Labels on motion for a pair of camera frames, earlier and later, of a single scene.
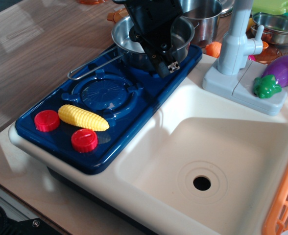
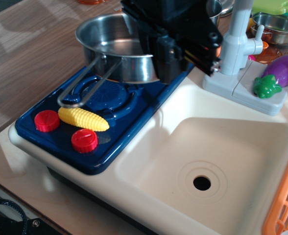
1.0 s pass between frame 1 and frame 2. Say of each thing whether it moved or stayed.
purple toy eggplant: stayed
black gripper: moved
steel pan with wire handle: moved
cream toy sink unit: stayed
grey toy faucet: stayed
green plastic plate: stayed
